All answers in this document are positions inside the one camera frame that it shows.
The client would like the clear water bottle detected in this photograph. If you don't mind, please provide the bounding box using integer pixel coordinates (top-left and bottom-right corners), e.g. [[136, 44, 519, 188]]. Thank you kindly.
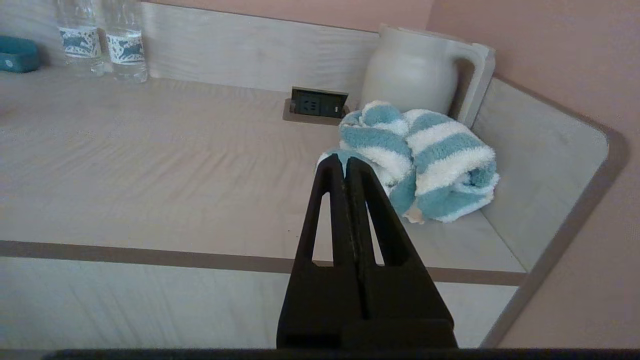
[[54, 0, 106, 77], [101, 0, 149, 83]]

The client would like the teal white striped towel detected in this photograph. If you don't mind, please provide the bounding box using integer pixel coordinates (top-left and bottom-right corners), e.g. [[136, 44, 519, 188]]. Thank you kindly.
[[316, 100, 501, 224]]

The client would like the white electric kettle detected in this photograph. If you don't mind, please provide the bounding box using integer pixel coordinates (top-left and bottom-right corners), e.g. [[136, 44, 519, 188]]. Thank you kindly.
[[359, 24, 497, 129]]

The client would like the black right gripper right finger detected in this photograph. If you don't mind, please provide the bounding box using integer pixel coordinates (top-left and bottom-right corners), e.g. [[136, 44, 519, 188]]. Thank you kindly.
[[340, 156, 458, 350]]

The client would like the black recessed socket panel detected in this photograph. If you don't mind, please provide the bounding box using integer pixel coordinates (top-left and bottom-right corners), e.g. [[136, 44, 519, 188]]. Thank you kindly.
[[290, 86, 349, 119]]

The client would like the small blue tray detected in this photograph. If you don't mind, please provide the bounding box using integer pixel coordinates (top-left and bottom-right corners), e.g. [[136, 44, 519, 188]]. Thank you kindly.
[[0, 36, 41, 74]]

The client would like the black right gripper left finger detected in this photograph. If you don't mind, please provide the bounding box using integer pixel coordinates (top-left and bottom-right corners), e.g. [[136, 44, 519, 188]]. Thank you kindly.
[[276, 154, 371, 350]]

